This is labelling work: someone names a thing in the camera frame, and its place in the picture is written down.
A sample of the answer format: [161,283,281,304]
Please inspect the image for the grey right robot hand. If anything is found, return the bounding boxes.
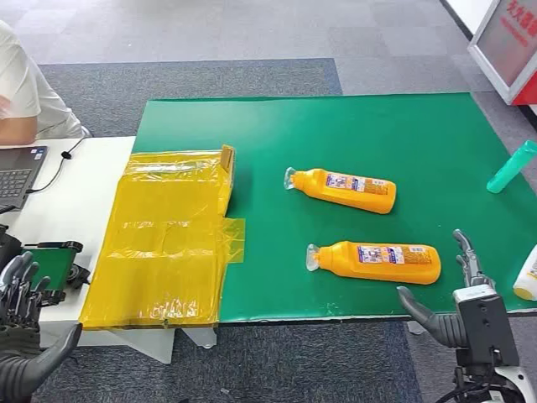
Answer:
[396,228,496,350]

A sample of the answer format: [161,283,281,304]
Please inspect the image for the black cable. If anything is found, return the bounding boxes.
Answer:
[26,136,87,196]

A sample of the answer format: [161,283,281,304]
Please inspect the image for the dark grey laptop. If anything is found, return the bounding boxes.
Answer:
[0,145,48,215]

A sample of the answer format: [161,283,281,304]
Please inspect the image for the white bottle with yellow cap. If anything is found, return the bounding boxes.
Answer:
[512,244,537,302]

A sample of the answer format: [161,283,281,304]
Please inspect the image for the red and white display stand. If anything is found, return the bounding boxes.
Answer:
[468,0,537,107]

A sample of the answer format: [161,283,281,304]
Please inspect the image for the yellow plastic wrapped box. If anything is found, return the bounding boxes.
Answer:
[78,144,247,332]

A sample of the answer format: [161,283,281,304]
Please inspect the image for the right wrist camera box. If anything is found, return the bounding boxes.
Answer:
[452,283,521,369]

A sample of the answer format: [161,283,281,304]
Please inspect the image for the person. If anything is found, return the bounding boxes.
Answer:
[0,20,91,147]

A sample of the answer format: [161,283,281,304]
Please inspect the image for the orange bottle with clear cap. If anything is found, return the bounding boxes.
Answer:
[283,165,397,216]
[305,240,442,286]

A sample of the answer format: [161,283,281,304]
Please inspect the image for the black box device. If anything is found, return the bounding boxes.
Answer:
[0,225,23,274]

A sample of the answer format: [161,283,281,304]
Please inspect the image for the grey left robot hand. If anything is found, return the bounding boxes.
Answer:
[0,251,83,403]

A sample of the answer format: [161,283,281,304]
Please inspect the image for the green table mat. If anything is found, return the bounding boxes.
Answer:
[131,92,537,325]

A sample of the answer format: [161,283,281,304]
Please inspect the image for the small green belt conveyor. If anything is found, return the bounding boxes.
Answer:
[23,240,91,307]

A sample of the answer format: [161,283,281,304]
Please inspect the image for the green plastic bottle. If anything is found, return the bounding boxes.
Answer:
[486,139,537,195]

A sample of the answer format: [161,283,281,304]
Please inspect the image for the white table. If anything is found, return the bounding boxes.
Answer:
[0,136,219,365]

